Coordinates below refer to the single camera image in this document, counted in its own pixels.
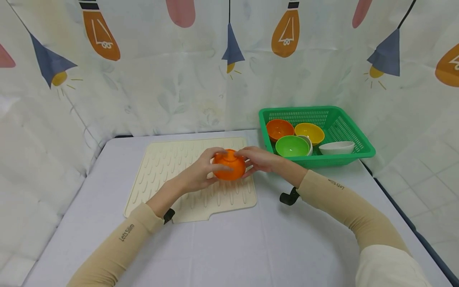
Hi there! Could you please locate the orange plastic bowl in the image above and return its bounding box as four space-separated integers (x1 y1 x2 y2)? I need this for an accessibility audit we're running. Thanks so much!
212 149 247 181
266 119 295 143

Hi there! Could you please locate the person's left forearm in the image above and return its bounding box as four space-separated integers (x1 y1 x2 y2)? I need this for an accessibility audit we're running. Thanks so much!
67 181 187 287

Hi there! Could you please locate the green plastic bowl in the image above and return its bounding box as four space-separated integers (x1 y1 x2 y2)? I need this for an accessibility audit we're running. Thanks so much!
275 136 310 158

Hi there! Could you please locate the person's right hand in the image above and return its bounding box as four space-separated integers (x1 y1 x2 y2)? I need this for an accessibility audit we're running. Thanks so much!
234 146 290 179

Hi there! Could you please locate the person's right forearm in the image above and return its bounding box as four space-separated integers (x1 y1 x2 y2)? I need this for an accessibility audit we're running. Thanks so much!
280 157 433 287

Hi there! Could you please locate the yellow plastic bowl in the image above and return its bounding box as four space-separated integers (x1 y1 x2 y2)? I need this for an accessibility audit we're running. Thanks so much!
294 122 326 146

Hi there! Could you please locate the green plastic mesh basket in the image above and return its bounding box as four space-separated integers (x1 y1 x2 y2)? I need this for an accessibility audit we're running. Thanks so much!
258 106 377 168

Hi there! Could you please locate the white plastic bowl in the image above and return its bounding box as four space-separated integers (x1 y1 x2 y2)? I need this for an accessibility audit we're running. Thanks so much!
319 141 355 155

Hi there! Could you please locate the grey plastic bowl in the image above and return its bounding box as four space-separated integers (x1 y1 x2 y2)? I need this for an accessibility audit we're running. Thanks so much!
298 135 313 156

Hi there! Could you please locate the person's left hand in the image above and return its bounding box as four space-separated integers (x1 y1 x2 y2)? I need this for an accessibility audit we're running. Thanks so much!
178 147 233 195

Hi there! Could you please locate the cream ribbed drying mat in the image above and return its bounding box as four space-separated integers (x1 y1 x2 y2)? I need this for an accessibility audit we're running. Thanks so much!
124 137 258 224

